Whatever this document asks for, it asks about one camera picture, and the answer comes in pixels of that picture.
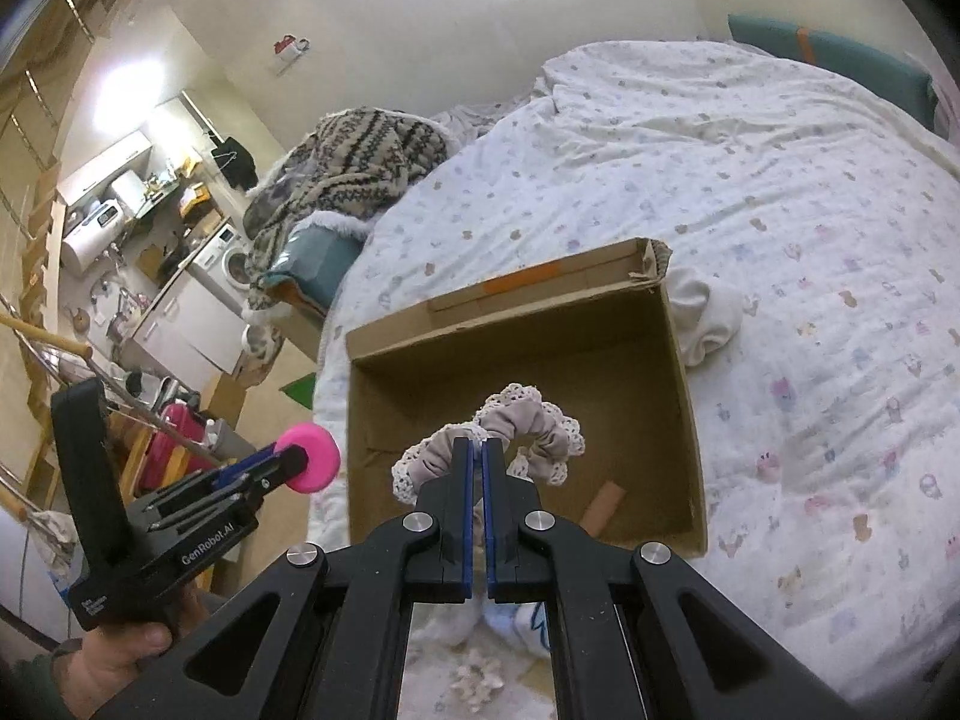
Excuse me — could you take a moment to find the pink round powder puff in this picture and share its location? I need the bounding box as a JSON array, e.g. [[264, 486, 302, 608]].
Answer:
[[272, 423, 340, 497]]

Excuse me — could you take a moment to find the teal cushion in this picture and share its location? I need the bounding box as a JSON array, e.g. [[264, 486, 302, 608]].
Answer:
[[264, 228, 367, 317]]

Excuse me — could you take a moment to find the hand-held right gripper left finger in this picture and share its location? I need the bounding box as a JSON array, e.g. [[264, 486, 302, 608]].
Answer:
[[96, 437, 476, 720]]

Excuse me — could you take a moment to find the black garment on hanger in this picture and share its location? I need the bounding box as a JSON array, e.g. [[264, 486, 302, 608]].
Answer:
[[209, 136, 260, 189]]

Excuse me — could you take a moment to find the green floor mat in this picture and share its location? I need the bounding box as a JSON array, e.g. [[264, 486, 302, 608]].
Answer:
[[278, 373, 320, 413]]

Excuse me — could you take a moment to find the white lacy scrunchie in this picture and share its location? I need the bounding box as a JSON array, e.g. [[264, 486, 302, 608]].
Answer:
[[448, 651, 505, 695]]

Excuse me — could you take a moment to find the patterned knit fleece blanket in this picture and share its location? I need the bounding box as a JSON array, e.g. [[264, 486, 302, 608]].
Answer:
[[241, 106, 452, 361]]

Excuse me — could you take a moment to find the cardboard box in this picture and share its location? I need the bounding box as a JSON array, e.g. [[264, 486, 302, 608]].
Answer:
[[344, 237, 710, 560]]

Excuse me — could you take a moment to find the white water heater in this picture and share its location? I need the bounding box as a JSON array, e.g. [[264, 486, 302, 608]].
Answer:
[[59, 228, 125, 272]]

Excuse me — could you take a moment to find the red and white wall hanging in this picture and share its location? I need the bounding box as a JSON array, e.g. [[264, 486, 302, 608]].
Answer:
[[271, 33, 313, 77]]

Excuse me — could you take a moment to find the beige lace-trimmed scrunchie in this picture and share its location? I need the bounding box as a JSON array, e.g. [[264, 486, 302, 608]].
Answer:
[[390, 382, 587, 508]]

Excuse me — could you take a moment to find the pink suitcase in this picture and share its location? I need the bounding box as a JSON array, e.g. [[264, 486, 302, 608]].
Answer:
[[138, 400, 212, 497]]

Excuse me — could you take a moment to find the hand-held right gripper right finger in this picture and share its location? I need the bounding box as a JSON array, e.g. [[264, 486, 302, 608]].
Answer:
[[482, 439, 857, 720]]

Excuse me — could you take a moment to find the white printed bed quilt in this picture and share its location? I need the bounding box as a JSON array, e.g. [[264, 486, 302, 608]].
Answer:
[[309, 37, 960, 720]]

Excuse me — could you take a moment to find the white washing machine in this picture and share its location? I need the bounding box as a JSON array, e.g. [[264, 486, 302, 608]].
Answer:
[[189, 220, 254, 295]]

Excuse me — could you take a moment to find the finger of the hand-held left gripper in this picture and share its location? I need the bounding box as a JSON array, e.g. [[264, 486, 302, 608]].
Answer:
[[144, 481, 265, 535], [201, 444, 310, 494]]

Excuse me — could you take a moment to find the brown tape strip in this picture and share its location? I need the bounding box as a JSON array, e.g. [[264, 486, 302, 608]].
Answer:
[[580, 481, 628, 535]]

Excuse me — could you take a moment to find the white kitchen cabinet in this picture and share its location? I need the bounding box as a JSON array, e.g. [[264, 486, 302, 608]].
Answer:
[[118, 267, 257, 385]]

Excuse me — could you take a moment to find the wooden handrail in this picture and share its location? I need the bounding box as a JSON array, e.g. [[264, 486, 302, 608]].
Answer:
[[0, 310, 92, 362]]

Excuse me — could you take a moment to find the person's left hand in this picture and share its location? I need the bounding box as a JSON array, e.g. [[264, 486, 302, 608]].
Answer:
[[54, 583, 215, 720]]

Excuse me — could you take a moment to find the blue and white cloth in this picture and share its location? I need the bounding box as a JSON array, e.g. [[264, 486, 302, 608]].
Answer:
[[482, 600, 554, 659]]

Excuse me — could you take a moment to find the cream white cloth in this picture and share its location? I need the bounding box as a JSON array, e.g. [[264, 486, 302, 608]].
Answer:
[[664, 265, 744, 369]]

